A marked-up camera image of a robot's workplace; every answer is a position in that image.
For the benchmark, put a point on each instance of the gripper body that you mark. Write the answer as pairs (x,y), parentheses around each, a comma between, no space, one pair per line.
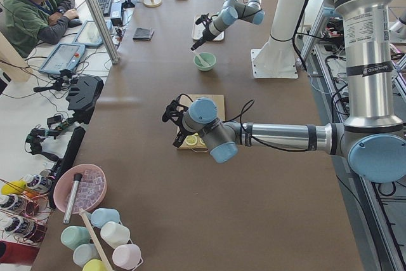
(181,130)
(205,35)

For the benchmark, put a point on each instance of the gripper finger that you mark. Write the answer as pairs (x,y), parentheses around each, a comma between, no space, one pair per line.
(197,44)

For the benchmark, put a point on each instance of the white ceramic spoon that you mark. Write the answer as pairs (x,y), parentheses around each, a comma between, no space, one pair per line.
(198,60)

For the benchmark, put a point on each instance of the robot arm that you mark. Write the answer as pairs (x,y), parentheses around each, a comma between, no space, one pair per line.
(371,138)
(231,11)

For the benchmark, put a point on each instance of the mint green bowl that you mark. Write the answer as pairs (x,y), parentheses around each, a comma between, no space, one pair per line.
(210,59)

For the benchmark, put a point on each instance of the pink bowl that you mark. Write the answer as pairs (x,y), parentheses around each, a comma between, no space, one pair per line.
(91,190)

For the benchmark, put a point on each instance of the metal tube in bowl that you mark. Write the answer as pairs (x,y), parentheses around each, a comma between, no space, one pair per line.
(70,205)

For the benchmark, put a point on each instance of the upper lemon slice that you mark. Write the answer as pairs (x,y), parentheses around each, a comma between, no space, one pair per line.
(191,140)

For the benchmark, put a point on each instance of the cream rabbit tray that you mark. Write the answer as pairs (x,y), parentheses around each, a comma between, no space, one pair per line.
(197,30)

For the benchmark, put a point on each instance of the wooden cutting board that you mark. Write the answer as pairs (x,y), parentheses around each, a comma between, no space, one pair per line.
(219,100)

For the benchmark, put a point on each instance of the grey folded cloth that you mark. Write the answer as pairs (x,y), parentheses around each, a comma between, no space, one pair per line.
(143,34)

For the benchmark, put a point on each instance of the far blue teach pendant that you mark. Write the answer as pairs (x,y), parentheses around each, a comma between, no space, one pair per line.
(88,35)

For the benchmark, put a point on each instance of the blue teach pendant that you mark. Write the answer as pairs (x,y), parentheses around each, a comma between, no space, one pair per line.
(63,57)
(88,35)

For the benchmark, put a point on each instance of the white cup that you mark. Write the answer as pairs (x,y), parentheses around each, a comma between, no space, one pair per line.
(115,234)

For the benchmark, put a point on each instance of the pink cup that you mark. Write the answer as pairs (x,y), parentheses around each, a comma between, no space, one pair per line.
(127,256)

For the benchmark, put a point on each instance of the near blue teach pendant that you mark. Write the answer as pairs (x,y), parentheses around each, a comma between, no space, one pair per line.
(63,57)

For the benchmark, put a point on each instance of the green cup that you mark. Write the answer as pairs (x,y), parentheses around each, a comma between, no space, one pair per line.
(74,236)

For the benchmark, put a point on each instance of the light blue cup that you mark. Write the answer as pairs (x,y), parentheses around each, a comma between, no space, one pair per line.
(84,253)

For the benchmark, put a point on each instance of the yellow cup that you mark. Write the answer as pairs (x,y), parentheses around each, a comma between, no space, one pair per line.
(94,265)

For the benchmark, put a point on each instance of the seated person green jacket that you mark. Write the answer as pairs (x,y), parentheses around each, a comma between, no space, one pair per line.
(27,22)

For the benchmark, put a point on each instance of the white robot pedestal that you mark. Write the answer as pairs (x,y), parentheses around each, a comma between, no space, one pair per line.
(276,59)

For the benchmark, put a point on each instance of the black plastic bracket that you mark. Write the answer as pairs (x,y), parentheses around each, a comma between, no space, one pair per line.
(83,94)

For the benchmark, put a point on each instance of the aluminium frame post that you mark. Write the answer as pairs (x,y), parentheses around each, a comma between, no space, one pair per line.
(98,18)

